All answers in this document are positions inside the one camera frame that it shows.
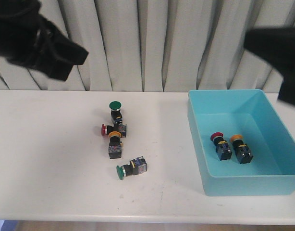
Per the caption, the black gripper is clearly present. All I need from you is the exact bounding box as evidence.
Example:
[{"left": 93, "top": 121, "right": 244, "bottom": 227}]
[{"left": 0, "top": 0, "right": 89, "bottom": 81}]

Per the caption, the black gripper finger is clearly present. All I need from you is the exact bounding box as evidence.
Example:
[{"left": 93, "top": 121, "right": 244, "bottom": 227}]
[
  {"left": 244, "top": 27, "right": 295, "bottom": 72},
  {"left": 278, "top": 70, "right": 295, "bottom": 106}
]

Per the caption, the yellow push button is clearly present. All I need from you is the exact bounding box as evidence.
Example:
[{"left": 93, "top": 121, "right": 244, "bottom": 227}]
[
  {"left": 230, "top": 134, "right": 253, "bottom": 164},
  {"left": 108, "top": 131, "right": 123, "bottom": 159}
]

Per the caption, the red push button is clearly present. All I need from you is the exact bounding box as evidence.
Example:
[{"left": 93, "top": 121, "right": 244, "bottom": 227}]
[
  {"left": 101, "top": 123, "right": 127, "bottom": 138},
  {"left": 210, "top": 132, "right": 232, "bottom": 161}
]

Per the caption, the teal plastic box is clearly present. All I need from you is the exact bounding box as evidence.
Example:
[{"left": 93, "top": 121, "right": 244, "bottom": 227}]
[{"left": 188, "top": 90, "right": 295, "bottom": 196}]

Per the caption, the grey pleated curtain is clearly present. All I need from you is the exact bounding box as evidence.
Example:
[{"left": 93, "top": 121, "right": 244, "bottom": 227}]
[{"left": 0, "top": 0, "right": 295, "bottom": 93}]

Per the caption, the upright green push button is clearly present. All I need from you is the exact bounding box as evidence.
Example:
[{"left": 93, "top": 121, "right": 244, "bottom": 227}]
[{"left": 109, "top": 101, "right": 123, "bottom": 124}]

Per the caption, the lying red push button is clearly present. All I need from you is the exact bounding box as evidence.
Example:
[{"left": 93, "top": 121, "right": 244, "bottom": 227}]
[{"left": 101, "top": 123, "right": 127, "bottom": 138}]

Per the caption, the lying yellow push button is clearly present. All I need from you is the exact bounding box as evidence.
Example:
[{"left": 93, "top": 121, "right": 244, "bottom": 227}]
[{"left": 108, "top": 131, "right": 123, "bottom": 159}]

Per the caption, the lying green push button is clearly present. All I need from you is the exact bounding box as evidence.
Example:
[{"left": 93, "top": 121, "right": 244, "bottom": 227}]
[{"left": 116, "top": 156, "right": 148, "bottom": 180}]

